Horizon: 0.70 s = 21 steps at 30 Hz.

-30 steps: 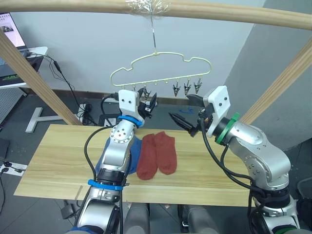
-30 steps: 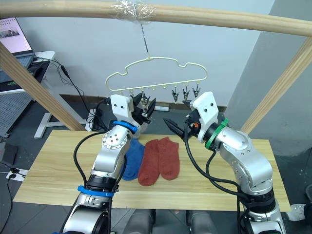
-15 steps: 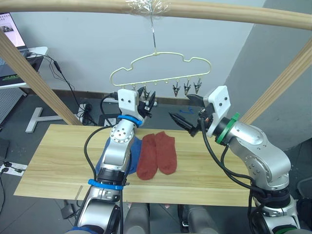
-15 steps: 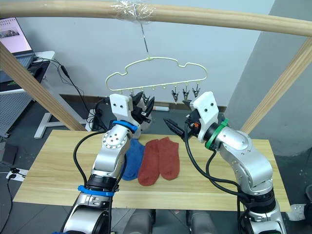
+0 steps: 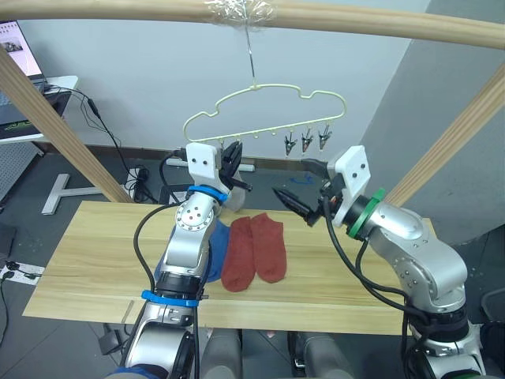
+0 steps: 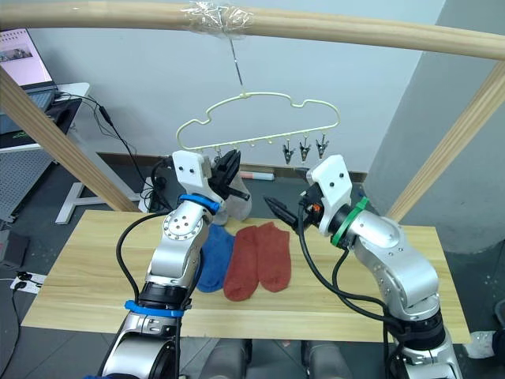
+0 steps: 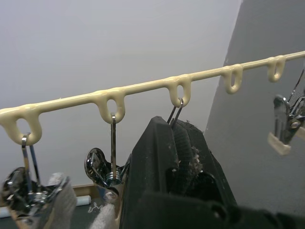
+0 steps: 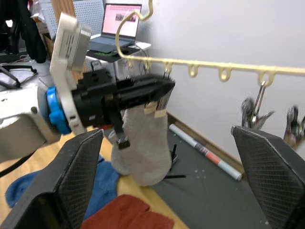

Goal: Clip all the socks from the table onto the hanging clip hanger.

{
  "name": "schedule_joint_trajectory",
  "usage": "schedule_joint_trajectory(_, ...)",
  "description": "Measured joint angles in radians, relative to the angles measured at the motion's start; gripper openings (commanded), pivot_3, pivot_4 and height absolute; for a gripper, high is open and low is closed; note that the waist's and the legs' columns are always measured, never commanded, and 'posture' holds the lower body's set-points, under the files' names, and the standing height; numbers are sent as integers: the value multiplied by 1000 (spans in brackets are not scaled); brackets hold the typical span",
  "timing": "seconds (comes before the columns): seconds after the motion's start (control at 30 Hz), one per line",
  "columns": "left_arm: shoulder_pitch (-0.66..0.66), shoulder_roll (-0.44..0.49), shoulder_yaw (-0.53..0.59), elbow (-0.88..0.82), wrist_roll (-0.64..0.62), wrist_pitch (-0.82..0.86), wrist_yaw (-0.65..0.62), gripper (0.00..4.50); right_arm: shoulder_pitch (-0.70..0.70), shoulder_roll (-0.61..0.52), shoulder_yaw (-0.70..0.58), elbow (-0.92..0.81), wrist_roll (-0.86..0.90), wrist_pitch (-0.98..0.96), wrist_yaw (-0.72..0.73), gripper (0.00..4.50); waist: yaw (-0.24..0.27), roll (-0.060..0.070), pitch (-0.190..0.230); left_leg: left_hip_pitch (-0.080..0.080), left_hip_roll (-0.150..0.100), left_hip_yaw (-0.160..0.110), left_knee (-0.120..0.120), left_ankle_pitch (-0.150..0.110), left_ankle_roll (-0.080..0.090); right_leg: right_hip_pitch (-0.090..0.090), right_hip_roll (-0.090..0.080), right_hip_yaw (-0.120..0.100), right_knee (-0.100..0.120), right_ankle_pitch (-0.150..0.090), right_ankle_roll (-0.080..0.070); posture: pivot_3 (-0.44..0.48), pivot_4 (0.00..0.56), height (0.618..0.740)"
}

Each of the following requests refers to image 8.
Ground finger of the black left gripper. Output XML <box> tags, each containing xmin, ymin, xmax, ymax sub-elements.
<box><xmin>104</xmin><ymin>90</ymin><xmax>173</xmax><ymax>112</ymax></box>
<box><xmin>116</xmin><ymin>73</ymin><xmax>176</xmax><ymax>96</ymax></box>

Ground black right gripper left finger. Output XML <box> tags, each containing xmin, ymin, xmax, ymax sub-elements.
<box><xmin>0</xmin><ymin>129</ymin><xmax>105</xmax><ymax>229</ymax></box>

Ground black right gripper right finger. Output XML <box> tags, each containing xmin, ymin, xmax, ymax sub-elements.
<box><xmin>231</xmin><ymin>125</ymin><xmax>305</xmax><ymax>229</ymax></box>

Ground metal clip with cream pads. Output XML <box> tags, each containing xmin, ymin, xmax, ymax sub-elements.
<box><xmin>142</xmin><ymin>71</ymin><xmax>173</xmax><ymax>120</ymax></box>
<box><xmin>240</xmin><ymin>80</ymin><xmax>275</xmax><ymax>131</ymax></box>
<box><xmin>285</xmin><ymin>104</ymin><xmax>305</xmax><ymax>149</ymax></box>

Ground blue sock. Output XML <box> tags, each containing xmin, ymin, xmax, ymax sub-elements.
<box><xmin>6</xmin><ymin>155</ymin><xmax>120</xmax><ymax>220</ymax></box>

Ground grey sock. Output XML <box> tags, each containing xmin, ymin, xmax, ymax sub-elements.
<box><xmin>108</xmin><ymin>104</ymin><xmax>173</xmax><ymax>187</ymax></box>

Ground red sock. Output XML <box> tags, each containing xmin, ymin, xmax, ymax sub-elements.
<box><xmin>81</xmin><ymin>194</ymin><xmax>175</xmax><ymax>229</ymax></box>

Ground cream clip hanger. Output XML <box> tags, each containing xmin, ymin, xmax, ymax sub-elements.
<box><xmin>115</xmin><ymin>0</ymin><xmax>305</xmax><ymax>83</ymax></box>

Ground black hanging clothing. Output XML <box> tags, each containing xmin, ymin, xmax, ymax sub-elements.
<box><xmin>13</xmin><ymin>0</ymin><xmax>48</xmax><ymax>64</ymax></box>

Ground white desk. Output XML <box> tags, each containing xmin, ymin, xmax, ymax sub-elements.
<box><xmin>84</xmin><ymin>40</ymin><xmax>152</xmax><ymax>72</ymax></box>

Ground black desk mat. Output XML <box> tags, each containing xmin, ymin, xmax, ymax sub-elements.
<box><xmin>93</xmin><ymin>46</ymin><xmax>142</xmax><ymax>63</ymax></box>

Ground open laptop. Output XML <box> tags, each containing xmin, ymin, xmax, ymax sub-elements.
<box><xmin>89</xmin><ymin>3</ymin><xmax>143</xmax><ymax>54</ymax></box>

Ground black router with antennas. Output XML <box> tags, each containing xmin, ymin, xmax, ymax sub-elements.
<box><xmin>163</xmin><ymin>144</ymin><xmax>187</xmax><ymax>179</ymax></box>

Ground rolled white paper poster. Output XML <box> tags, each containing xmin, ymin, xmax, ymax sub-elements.
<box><xmin>168</xmin><ymin>123</ymin><xmax>243</xmax><ymax>181</ymax></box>

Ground white perforated screen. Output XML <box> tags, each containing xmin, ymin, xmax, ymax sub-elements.
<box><xmin>39</xmin><ymin>0</ymin><xmax>105</xmax><ymax>41</ymax></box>

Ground black dangling gripper strap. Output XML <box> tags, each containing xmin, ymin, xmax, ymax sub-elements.
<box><xmin>111</xmin><ymin>111</ymin><xmax>131</xmax><ymax>150</ymax></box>

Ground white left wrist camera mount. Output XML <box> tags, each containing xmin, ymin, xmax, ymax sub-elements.
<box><xmin>49</xmin><ymin>12</ymin><xmax>92</xmax><ymax>135</ymax></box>

